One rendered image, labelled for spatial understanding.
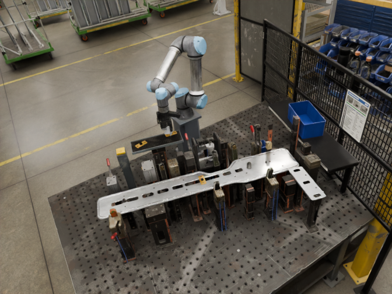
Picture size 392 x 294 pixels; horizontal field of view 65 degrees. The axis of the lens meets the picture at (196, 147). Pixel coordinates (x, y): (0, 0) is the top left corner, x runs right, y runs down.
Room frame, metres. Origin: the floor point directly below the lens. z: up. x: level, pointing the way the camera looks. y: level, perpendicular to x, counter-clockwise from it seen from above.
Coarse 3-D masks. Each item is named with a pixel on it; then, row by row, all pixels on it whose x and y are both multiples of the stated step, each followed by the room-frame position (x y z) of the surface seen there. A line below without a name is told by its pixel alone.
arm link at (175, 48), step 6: (180, 36) 2.19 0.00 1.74; (174, 42) 2.17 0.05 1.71; (180, 42) 2.14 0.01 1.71; (174, 48) 2.13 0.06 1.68; (180, 48) 2.14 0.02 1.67; (168, 54) 2.10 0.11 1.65; (174, 54) 2.10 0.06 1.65; (180, 54) 2.14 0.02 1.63; (168, 60) 2.06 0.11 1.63; (174, 60) 2.08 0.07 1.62; (162, 66) 2.02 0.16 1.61; (168, 66) 2.02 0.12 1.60; (162, 72) 1.98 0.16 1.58; (168, 72) 2.00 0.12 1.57; (156, 78) 1.95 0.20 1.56; (162, 78) 1.95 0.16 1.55; (150, 84) 1.92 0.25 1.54; (156, 84) 1.90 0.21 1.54; (150, 90) 1.91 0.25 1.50
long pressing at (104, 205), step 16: (240, 160) 1.63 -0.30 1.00; (256, 160) 1.61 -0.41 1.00; (272, 160) 1.59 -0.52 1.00; (288, 160) 1.57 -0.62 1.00; (192, 176) 1.54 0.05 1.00; (208, 176) 1.52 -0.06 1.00; (224, 176) 1.50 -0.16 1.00; (240, 176) 1.48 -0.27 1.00; (256, 176) 1.46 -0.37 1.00; (128, 192) 1.46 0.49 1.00; (144, 192) 1.44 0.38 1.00; (176, 192) 1.40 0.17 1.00; (192, 192) 1.39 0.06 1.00; (128, 208) 1.32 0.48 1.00
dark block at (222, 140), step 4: (220, 140) 1.74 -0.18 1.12; (224, 140) 1.74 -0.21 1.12; (220, 144) 1.70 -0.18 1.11; (224, 144) 1.72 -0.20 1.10; (220, 148) 1.71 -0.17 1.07; (224, 148) 1.71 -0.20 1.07; (224, 152) 1.71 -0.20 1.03; (224, 156) 1.71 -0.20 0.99; (224, 160) 1.71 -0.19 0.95; (220, 164) 1.75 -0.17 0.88; (224, 164) 1.71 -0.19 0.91; (220, 168) 1.76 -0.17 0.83; (224, 168) 1.71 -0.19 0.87
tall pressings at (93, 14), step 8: (72, 0) 8.05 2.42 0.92; (88, 0) 8.19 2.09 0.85; (96, 0) 8.49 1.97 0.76; (104, 0) 8.50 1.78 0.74; (112, 0) 8.64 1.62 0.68; (120, 0) 8.69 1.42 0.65; (72, 8) 8.19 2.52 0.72; (80, 8) 8.09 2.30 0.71; (88, 8) 8.16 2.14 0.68; (96, 8) 8.66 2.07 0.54; (104, 8) 8.53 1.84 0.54; (112, 8) 8.61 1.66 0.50; (120, 8) 8.86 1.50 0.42; (128, 8) 8.76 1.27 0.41; (80, 16) 8.05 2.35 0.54; (88, 16) 8.33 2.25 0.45; (96, 16) 8.19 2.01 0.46; (104, 16) 8.50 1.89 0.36; (112, 16) 8.51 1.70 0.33; (80, 24) 8.02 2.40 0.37; (88, 24) 8.03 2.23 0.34
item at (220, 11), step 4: (220, 0) 8.62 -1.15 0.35; (224, 0) 8.67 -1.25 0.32; (220, 4) 8.62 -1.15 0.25; (224, 4) 8.66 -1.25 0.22; (220, 8) 8.62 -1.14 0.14; (224, 8) 8.66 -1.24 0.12; (216, 12) 8.74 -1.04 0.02; (220, 12) 8.63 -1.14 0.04; (224, 12) 8.65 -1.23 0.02; (228, 12) 8.60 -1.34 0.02
